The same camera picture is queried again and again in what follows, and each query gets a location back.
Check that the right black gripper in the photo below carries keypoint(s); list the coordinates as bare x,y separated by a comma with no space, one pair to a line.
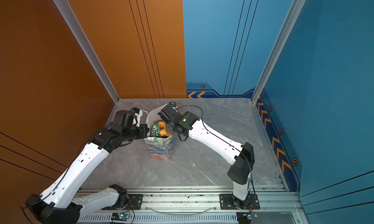
168,127

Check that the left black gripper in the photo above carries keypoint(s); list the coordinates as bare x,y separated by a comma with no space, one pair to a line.
143,127

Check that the orange cracker snack packet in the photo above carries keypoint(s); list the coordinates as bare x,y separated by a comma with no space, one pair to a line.
161,125

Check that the yellow green candy bag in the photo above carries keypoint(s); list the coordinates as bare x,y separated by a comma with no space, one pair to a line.
155,130

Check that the floral white paper bag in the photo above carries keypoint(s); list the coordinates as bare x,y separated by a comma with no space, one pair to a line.
159,147

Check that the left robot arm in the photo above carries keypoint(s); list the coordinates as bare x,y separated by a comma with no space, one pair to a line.
57,204

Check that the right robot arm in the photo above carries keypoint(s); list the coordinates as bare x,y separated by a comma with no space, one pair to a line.
240,156

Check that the left green circuit board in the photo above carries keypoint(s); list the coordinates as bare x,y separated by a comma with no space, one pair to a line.
120,217

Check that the green circuit board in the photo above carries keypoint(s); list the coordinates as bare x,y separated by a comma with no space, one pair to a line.
120,217
250,216

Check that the right green circuit board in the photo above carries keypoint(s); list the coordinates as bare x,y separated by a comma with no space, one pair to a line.
250,216

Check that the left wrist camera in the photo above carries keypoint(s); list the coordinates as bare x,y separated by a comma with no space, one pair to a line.
137,114

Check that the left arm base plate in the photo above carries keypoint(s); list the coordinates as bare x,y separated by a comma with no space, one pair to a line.
133,201

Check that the aluminium front rail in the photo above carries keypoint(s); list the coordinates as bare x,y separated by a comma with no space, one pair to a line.
201,205

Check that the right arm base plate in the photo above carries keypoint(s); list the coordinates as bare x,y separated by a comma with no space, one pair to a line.
229,201

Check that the left aluminium frame post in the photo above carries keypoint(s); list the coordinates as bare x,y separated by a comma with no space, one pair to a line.
78,32

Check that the aluminium frame post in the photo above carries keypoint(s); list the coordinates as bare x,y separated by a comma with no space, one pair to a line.
78,32
287,26

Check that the right aluminium frame post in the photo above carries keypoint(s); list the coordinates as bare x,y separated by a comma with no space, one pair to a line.
287,26

